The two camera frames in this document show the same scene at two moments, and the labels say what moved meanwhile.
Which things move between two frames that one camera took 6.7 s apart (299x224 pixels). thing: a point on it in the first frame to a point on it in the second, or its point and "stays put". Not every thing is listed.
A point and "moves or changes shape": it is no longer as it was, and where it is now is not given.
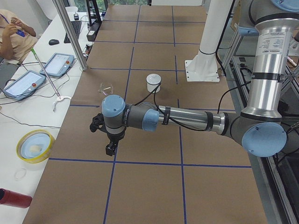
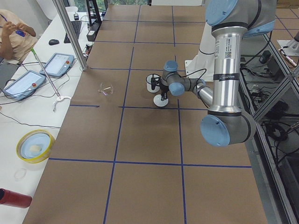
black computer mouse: [53, 42] stays put
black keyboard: [76, 26] stays put
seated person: [16, 39] stays put
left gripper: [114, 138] to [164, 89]
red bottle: [9, 198] stays put
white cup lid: [153, 79] moves or changes shape
